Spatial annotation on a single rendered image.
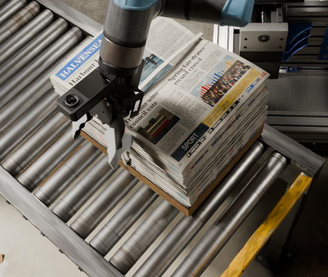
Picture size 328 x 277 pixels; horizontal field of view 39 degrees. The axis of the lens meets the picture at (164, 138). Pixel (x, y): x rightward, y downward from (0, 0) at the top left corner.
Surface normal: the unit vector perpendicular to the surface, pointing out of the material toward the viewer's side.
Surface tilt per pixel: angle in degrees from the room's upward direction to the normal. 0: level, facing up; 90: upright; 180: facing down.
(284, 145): 0
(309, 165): 0
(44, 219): 0
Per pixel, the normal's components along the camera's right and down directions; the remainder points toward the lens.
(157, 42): -0.02, -0.47
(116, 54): -0.21, 0.51
